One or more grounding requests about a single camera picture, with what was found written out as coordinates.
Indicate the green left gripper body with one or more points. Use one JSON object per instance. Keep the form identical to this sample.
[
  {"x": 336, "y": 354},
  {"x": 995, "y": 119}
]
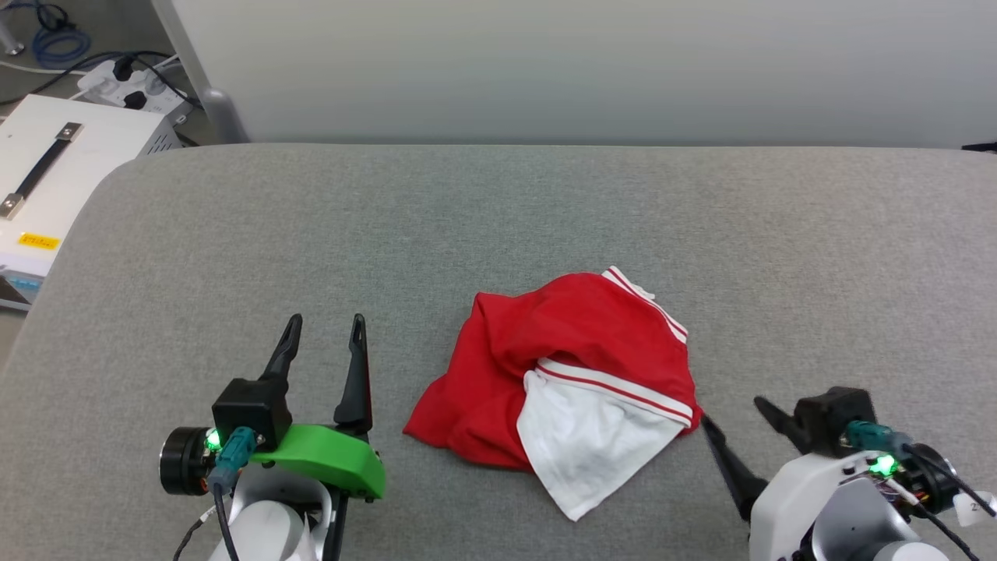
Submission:
[{"x": 327, "y": 460}]

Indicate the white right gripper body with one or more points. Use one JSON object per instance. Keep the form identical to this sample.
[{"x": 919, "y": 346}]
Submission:
[{"x": 787, "y": 506}]

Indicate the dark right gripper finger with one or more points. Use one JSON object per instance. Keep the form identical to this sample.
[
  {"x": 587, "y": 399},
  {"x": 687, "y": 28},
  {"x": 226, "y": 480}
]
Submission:
[
  {"x": 736, "y": 479},
  {"x": 783, "y": 425}
]

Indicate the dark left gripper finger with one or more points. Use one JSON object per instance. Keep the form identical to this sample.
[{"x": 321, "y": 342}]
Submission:
[
  {"x": 282, "y": 354},
  {"x": 357, "y": 389}
]

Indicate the red and white basketball jersey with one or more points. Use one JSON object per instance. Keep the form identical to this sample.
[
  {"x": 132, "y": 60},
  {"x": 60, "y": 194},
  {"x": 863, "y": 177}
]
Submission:
[{"x": 545, "y": 351}]

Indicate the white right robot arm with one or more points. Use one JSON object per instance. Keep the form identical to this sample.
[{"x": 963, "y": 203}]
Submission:
[{"x": 864, "y": 522}]

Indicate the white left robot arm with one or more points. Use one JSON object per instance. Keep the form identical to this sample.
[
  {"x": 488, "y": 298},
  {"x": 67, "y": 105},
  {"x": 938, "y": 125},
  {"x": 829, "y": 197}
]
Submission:
[{"x": 265, "y": 530}]

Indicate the yellow warning label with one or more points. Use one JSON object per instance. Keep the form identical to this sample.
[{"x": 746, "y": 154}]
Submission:
[{"x": 39, "y": 241}]

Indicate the white equipment case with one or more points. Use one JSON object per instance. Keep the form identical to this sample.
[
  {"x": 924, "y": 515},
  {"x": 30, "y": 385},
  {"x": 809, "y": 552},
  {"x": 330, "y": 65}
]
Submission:
[{"x": 86, "y": 171}]

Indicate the white power strip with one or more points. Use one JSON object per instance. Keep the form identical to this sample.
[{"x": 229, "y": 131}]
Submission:
[{"x": 148, "y": 86}]

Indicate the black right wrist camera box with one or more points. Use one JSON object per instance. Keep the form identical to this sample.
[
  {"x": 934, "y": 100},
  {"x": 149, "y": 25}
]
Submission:
[{"x": 833, "y": 417}]

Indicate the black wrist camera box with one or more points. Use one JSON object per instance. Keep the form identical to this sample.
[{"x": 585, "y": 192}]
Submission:
[
  {"x": 833, "y": 417},
  {"x": 249, "y": 409}
]

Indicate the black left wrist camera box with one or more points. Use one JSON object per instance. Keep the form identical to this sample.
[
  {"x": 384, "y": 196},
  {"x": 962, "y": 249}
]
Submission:
[{"x": 249, "y": 409}]

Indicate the grey metal post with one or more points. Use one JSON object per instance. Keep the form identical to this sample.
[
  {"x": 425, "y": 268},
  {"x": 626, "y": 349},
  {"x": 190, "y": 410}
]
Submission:
[{"x": 218, "y": 109}]

